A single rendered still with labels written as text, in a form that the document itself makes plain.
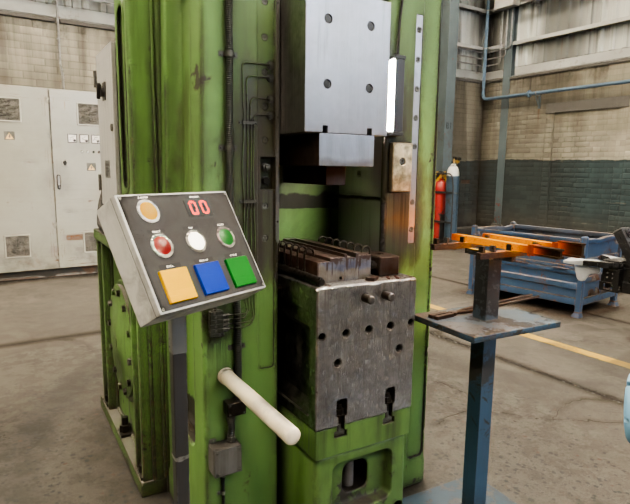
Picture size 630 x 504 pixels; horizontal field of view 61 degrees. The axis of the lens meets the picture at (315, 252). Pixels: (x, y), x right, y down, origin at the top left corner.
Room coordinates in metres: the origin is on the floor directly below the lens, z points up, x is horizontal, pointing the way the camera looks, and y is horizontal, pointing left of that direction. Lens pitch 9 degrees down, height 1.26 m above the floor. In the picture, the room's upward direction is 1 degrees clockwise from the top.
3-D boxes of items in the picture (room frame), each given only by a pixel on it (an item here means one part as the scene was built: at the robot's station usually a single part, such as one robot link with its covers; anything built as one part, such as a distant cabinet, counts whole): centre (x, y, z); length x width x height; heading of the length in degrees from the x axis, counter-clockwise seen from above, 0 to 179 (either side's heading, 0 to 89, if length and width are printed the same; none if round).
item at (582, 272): (1.43, -0.72, 1.00); 0.09 x 0.03 x 0.06; 63
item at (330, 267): (1.84, 0.01, 0.96); 0.42 x 0.20 x 0.09; 31
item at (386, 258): (1.80, -0.22, 0.95); 0.12 x 0.08 x 0.06; 31
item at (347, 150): (1.84, 0.01, 1.32); 0.42 x 0.20 x 0.10; 31
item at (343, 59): (1.86, -0.02, 1.56); 0.42 x 0.39 x 0.40; 31
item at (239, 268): (1.31, 0.19, 1.01); 0.07 x 0.05 x 0.07; 146
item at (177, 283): (1.15, 0.30, 1.01); 0.07 x 0.05 x 0.07; 146
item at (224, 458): (1.57, 0.28, 0.36); 0.09 x 0.07 x 0.12; 121
